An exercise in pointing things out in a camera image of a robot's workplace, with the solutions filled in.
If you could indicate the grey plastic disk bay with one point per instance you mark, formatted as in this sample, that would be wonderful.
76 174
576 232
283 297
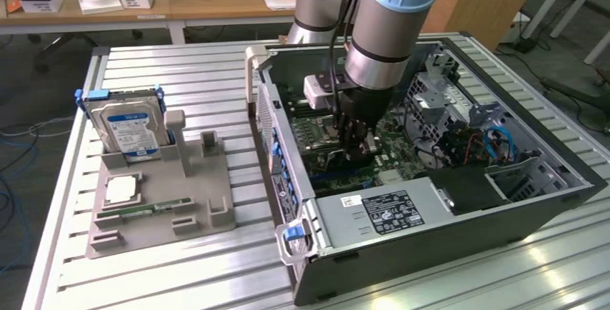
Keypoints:
524 174

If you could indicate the CPU socket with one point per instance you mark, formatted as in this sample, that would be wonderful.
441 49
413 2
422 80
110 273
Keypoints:
326 128

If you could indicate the green motherboard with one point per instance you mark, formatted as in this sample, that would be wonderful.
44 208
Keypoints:
395 153

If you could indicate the wooden desk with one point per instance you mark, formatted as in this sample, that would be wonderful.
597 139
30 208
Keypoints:
95 19

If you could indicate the white box with black lid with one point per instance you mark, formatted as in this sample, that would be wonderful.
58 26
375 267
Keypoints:
40 5

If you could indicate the hard disk with blue carrier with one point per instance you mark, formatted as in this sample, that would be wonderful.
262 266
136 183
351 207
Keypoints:
128 128

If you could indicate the silver CPU chip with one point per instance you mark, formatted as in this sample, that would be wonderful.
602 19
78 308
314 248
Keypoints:
122 190

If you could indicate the grey power supply unit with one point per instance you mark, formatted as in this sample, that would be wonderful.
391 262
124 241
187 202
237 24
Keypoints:
395 210

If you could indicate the white square holder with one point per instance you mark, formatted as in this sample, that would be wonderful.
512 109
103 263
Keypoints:
100 1

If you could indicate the black open PC case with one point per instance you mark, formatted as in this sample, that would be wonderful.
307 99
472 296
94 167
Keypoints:
429 253

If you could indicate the black floor box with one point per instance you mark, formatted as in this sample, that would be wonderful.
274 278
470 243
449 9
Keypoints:
524 45

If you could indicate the wooden cabinet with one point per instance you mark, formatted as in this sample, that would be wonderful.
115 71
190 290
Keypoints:
486 3

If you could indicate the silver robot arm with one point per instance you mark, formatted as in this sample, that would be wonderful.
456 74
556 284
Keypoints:
386 31

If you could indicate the green RAM stick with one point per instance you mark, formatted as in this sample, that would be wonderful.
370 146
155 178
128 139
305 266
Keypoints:
143 210

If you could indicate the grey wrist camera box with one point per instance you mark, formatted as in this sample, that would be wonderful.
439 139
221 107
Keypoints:
317 90

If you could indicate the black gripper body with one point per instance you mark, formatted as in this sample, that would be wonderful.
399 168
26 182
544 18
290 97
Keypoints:
367 110

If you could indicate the white table frame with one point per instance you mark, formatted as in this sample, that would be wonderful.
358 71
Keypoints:
568 3

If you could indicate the grey parts rack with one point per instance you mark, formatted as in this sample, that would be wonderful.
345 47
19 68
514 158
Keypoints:
191 188

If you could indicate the perforated metal disk bay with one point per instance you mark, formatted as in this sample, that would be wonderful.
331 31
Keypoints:
434 110

